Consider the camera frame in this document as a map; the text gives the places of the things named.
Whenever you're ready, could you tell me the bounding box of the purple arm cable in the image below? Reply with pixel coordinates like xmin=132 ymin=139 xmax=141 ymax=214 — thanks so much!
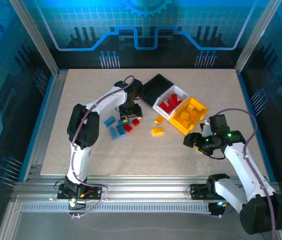
xmin=67 ymin=74 xmax=136 ymax=221
xmin=214 ymin=107 xmax=281 ymax=240

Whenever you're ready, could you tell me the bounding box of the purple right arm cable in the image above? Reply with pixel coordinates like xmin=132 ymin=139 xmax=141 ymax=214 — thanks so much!
xmin=214 ymin=107 xmax=281 ymax=240

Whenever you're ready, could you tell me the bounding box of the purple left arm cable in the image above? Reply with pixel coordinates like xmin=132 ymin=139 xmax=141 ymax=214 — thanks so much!
xmin=67 ymin=74 xmax=136 ymax=221

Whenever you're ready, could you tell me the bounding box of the yellow plastic bin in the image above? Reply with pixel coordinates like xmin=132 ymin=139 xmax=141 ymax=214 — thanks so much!
xmin=168 ymin=96 xmax=209 ymax=135

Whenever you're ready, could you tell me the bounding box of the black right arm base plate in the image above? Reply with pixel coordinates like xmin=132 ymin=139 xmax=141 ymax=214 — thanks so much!
xmin=189 ymin=183 xmax=214 ymax=201

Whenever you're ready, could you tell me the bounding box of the white plastic bin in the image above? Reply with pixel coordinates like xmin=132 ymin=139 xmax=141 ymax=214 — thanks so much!
xmin=152 ymin=84 xmax=191 ymax=122

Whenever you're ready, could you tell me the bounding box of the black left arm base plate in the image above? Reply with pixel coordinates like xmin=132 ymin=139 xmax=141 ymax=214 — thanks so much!
xmin=57 ymin=183 xmax=102 ymax=201

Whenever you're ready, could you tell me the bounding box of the black plastic bin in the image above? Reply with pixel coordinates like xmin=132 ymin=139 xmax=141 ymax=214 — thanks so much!
xmin=140 ymin=73 xmax=175 ymax=107

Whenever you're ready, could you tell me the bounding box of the aluminium frame post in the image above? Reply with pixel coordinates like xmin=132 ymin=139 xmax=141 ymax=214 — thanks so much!
xmin=234 ymin=0 xmax=282 ymax=75
xmin=8 ymin=0 xmax=62 ymax=77

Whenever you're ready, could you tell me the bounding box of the aluminium side rail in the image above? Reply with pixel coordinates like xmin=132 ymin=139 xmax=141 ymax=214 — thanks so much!
xmin=18 ymin=71 xmax=68 ymax=182

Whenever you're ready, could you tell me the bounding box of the thin black cable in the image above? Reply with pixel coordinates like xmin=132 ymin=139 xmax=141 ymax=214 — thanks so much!
xmin=209 ymin=151 xmax=227 ymax=161

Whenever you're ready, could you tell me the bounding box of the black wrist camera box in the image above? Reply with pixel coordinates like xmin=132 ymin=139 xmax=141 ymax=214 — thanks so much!
xmin=208 ymin=114 xmax=230 ymax=133
xmin=119 ymin=104 xmax=143 ymax=117

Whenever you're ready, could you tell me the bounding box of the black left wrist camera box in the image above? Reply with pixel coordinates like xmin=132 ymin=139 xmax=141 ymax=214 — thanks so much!
xmin=119 ymin=104 xmax=143 ymax=117

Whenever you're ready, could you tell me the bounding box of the blue long lego brick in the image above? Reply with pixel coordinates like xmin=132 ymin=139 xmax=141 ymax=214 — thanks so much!
xmin=108 ymin=126 xmax=119 ymax=140
xmin=115 ymin=124 xmax=127 ymax=138
xmin=103 ymin=116 xmax=117 ymax=128

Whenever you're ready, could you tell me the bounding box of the aluminium frame beam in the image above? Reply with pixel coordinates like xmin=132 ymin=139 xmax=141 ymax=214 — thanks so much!
xmin=13 ymin=174 xmax=282 ymax=201

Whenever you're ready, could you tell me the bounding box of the grey slotted cable duct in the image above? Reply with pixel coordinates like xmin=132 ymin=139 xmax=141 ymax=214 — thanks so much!
xmin=18 ymin=202 xmax=214 ymax=215

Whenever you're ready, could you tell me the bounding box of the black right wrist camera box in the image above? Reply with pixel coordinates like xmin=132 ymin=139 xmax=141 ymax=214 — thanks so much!
xmin=208 ymin=114 xmax=230 ymax=133

